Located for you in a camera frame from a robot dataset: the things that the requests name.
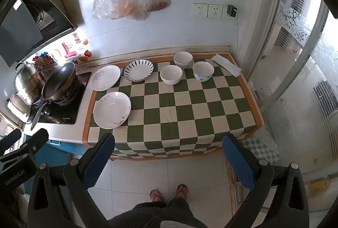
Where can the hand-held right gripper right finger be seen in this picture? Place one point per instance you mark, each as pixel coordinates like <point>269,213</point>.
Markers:
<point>239,162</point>

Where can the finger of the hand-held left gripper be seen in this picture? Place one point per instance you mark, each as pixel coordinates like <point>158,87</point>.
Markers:
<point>10,138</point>
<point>34,143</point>

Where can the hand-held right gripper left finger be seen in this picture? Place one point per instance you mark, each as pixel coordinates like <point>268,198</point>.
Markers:
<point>98,162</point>

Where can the white bowl with black rim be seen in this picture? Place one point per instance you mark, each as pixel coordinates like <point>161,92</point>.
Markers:
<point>182,58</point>

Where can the blue kitchen cabinet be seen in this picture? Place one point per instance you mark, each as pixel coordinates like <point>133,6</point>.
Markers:
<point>56,159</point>

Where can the black gas stove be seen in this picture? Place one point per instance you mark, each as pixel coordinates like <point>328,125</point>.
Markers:
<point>67,109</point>

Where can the white plate with pink flowers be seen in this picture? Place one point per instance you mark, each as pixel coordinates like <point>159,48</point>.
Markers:
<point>112,109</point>

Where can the stainless steel pot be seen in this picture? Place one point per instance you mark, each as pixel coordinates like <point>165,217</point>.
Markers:
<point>26,82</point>

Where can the red flip-flop sandal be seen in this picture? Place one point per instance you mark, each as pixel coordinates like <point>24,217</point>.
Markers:
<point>156,195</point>
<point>181,191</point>

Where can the steel frying pan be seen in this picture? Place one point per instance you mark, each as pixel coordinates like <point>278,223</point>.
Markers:
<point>59,80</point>

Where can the green white checkered tablecloth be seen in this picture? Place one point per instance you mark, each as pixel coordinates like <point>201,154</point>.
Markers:
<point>184,111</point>

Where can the person's dark trousers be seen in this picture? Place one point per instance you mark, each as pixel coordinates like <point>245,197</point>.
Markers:
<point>158,213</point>

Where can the white plate with faint flower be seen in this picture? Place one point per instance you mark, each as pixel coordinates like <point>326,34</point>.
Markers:
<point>105,78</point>

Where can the white bowl with blue print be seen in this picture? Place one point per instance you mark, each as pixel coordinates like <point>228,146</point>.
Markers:
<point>202,70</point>

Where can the folded white paper towel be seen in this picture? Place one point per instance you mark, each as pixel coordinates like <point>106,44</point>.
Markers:
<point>227,64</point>

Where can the white plate with black stripes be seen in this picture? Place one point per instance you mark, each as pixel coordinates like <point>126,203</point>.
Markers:
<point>139,70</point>

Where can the frosted glass sliding door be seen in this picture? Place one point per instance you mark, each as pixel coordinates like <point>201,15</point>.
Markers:
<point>298,80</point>

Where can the plain white bowl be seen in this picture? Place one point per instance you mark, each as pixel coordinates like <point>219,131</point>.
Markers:
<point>171,74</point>

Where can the black range hood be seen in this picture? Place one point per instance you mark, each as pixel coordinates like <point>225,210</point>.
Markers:
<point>23,24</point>

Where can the black plug adapter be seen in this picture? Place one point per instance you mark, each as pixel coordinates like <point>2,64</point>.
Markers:
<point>231,11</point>

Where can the colourful wall sticker cluster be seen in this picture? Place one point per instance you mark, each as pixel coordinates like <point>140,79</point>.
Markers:
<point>45,60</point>

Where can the pink letter wall sticker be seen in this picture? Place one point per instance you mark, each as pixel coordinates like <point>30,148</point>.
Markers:
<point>69,52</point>

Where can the red wall sticker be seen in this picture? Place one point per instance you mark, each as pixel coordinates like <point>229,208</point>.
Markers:
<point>76,38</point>

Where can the white wall socket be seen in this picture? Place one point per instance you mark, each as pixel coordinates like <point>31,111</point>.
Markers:
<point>215,11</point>
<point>200,10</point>

